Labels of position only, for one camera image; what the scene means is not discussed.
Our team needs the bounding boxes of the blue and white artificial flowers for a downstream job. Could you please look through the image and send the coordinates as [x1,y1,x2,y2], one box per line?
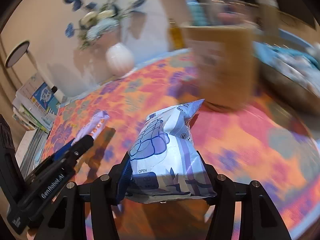
[62,0,148,51]

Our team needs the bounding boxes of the white ribbed vase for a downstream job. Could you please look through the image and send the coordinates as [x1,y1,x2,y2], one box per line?
[105,43,136,77]

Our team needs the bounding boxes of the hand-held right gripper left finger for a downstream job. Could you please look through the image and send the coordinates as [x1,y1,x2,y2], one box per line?
[34,152,132,240]

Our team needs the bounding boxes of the row of books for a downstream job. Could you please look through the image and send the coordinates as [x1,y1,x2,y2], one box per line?
[12,74,61,133]

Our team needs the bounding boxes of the small purple packet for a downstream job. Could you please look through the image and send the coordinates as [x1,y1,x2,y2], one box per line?
[75,110,110,142]

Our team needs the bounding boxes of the brown pen holder cup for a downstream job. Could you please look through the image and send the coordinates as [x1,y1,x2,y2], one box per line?
[180,21,259,111]

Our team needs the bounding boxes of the white desk lamp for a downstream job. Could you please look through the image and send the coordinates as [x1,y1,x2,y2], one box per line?
[5,41,67,103]

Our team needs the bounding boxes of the ribbed glass bowl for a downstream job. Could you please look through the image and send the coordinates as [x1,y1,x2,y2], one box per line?
[252,37,320,116]

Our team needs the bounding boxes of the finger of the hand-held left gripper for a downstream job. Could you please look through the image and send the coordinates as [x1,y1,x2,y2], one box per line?
[53,141,77,160]
[51,135,95,167]

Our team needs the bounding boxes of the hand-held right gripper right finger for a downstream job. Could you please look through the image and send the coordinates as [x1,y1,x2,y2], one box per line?
[196,150,292,240]

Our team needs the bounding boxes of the floral orange tablecloth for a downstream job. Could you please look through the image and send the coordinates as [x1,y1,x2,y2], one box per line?
[37,47,320,240]

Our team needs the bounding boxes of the amber glass bottle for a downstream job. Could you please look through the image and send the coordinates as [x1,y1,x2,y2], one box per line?
[168,19,184,49]

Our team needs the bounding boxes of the white purple wet wipes packet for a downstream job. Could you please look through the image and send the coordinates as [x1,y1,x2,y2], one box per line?
[126,99,217,204]

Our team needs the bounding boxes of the tan tumbler with white lid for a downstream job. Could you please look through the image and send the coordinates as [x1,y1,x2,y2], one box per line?
[255,0,281,33]

